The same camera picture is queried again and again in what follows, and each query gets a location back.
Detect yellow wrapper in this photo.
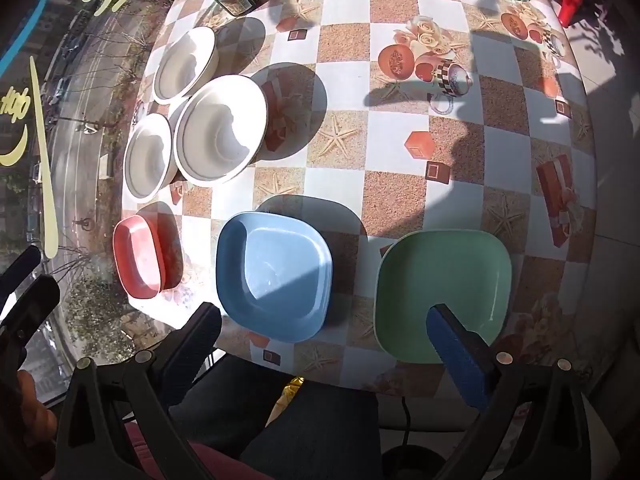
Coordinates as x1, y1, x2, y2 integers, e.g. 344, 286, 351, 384
271, 376, 307, 423

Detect checkered printed tablecloth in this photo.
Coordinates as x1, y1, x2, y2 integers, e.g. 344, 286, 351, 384
120, 0, 599, 397

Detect blue plate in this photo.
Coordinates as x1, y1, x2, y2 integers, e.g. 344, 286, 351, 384
215, 211, 334, 345

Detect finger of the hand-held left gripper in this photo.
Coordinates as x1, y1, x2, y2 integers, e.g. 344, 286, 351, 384
0, 245, 42, 307
0, 274, 61, 376

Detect small white bowl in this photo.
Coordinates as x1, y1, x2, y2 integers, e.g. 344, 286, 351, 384
152, 26, 219, 106
123, 112, 179, 202

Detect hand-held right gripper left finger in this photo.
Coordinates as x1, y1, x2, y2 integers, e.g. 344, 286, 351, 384
52, 301, 223, 480

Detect red garment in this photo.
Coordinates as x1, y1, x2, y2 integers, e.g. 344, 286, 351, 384
122, 420, 273, 480

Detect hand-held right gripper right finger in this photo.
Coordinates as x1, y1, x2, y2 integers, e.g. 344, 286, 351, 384
426, 304, 619, 480

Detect long pale yellow window decal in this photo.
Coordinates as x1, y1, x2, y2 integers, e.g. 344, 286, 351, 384
29, 56, 60, 259

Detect person's left hand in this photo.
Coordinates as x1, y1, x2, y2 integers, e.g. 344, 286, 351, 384
0, 371, 57, 463

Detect red plate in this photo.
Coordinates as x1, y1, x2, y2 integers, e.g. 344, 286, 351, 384
112, 214, 184, 301

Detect black cable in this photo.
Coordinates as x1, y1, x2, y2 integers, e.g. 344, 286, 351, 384
398, 394, 417, 448

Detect large white bowl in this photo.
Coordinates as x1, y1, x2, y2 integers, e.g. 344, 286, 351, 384
173, 74, 269, 187

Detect dark trousers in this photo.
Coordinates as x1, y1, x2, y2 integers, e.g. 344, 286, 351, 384
169, 352, 383, 480

